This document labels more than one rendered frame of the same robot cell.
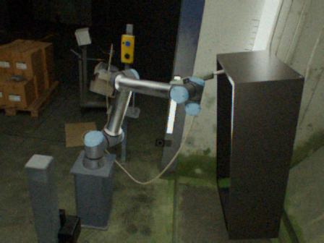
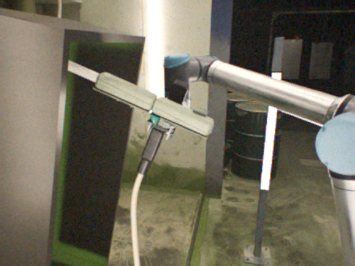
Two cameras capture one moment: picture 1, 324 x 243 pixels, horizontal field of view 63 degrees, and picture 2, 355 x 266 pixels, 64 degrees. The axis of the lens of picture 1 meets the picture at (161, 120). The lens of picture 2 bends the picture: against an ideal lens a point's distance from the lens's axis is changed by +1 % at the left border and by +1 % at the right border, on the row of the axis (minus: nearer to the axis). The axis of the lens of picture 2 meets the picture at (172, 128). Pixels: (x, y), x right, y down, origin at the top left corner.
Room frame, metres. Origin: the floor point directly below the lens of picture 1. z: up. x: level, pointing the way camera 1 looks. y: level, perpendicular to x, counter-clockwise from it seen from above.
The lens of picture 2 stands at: (2.44, 0.02, 1.61)
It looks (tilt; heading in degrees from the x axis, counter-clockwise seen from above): 17 degrees down; 192
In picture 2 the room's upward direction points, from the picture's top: straight up
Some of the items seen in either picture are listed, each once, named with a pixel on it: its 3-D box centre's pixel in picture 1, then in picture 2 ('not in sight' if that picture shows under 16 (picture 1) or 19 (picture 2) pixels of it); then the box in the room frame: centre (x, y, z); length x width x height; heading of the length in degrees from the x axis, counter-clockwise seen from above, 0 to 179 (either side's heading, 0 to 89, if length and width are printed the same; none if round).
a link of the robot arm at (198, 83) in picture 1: (194, 89); (179, 71); (1.45, -0.17, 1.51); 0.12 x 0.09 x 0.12; 144
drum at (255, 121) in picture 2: not in sight; (256, 140); (-1.05, 0.34, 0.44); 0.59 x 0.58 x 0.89; 14
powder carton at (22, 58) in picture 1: (28, 61); not in sight; (4.00, 2.22, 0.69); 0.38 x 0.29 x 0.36; 1
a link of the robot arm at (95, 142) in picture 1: (95, 143); not in sight; (1.76, 0.52, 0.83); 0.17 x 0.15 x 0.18; 144
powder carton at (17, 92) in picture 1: (20, 91); not in sight; (3.62, 2.20, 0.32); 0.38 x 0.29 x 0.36; 7
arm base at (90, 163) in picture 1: (94, 158); not in sight; (1.75, 0.52, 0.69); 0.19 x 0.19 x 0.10
